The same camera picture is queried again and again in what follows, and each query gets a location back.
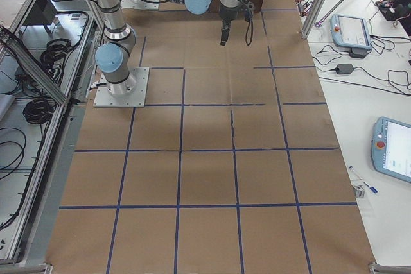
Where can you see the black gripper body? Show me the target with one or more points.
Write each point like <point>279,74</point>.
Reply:
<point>228,14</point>

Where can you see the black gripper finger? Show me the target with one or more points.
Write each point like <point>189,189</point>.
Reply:
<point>225,30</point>

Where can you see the black power adapter brick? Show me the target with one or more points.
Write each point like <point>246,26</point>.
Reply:
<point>344,69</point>

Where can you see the far blue teach pendant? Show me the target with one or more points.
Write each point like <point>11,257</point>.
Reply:
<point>349,31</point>

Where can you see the blue teach pendant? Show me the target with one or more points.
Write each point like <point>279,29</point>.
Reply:
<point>390,148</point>
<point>349,31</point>

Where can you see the near blue teach pendant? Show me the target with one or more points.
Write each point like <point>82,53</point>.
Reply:
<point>390,148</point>

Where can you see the small grey binder clip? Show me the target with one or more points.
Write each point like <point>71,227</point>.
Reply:
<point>359,191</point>

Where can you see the blue white pen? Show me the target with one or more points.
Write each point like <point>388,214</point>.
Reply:
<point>372,188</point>

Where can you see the arm square base plate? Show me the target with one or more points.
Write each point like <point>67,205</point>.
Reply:
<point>131,93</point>

